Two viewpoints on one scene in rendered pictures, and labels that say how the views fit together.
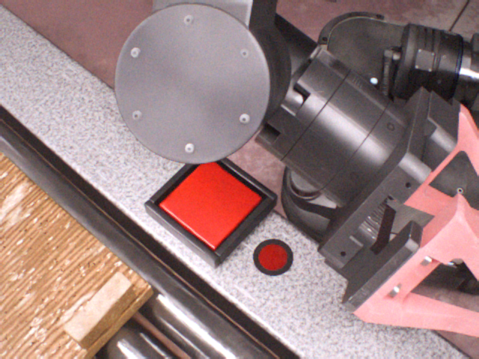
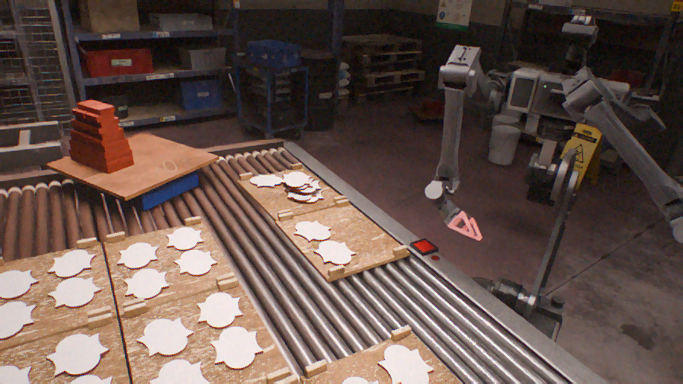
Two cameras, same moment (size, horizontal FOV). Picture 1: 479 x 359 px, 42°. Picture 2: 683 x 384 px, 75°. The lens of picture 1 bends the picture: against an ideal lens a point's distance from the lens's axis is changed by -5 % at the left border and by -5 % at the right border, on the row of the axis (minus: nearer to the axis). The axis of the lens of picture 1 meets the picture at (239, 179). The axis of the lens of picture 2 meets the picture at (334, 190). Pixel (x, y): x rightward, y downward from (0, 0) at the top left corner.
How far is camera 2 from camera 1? 1.30 m
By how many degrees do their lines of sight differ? 36
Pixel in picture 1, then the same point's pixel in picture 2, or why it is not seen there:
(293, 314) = (437, 266)
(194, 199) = (421, 244)
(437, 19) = not seen: hidden behind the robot
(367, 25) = (485, 282)
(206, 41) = (436, 187)
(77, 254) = (395, 244)
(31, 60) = (386, 219)
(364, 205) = (451, 213)
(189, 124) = (432, 194)
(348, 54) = not seen: hidden behind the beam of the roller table
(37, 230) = (387, 240)
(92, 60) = not seen: hidden behind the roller
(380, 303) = (451, 223)
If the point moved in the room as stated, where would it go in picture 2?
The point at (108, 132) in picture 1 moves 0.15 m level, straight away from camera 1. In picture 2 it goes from (403, 233) to (398, 214)
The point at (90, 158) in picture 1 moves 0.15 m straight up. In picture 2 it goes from (398, 236) to (403, 203)
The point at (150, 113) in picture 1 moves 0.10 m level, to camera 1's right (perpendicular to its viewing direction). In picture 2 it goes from (428, 193) to (459, 199)
